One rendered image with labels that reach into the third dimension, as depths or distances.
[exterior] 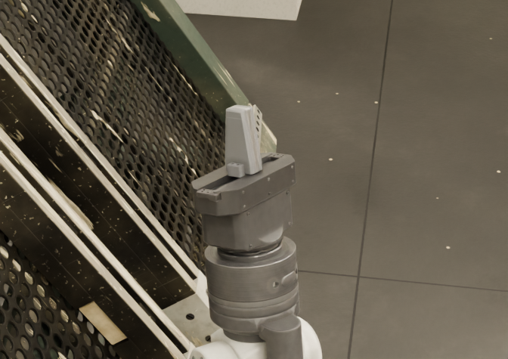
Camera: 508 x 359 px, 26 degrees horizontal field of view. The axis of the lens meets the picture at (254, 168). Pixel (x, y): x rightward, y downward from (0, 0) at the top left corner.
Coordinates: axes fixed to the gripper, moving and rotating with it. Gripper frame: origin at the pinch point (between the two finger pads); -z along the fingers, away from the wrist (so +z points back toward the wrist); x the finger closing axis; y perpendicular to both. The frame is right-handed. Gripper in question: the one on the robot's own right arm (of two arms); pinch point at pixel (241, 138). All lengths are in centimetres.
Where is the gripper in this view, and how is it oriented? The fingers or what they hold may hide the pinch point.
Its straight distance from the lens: 101.8
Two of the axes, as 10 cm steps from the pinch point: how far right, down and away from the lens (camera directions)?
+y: -8.1, -1.3, 5.8
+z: 0.7, 9.5, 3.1
